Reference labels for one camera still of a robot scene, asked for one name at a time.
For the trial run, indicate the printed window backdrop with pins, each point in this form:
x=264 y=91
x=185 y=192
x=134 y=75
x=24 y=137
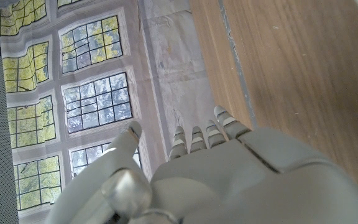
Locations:
x=98 y=99

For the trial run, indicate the grey tape outline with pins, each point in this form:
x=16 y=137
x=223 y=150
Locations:
x=239 y=77

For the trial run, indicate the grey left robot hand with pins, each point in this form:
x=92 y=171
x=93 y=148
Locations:
x=235 y=186

